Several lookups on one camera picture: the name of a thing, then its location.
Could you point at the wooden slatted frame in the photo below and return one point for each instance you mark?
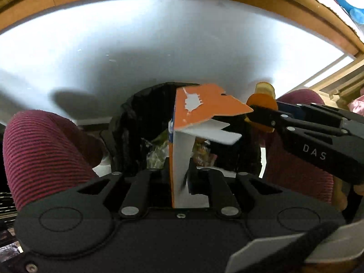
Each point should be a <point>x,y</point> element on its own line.
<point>338,82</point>

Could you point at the nut snack packet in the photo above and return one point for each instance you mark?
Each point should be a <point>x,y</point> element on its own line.
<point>204,153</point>

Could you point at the person's right leg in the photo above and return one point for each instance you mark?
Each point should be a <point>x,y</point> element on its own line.
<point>301,159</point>

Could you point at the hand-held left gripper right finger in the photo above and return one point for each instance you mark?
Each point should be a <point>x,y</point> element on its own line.
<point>191,184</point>

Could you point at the orange cardboard box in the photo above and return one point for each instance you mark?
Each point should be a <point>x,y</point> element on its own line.
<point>199,108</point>

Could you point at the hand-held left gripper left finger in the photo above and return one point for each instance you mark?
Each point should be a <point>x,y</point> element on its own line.
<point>142,184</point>

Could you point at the black bagged trash bin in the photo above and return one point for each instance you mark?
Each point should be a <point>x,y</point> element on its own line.
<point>133,136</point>

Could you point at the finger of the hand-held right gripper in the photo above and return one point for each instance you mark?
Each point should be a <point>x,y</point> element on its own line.
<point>293,107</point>
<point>267,116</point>

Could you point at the person's right hand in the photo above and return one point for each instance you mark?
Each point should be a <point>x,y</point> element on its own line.
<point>345,196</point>

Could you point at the orange macaron snack packet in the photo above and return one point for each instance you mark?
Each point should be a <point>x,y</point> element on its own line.
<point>260,102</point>

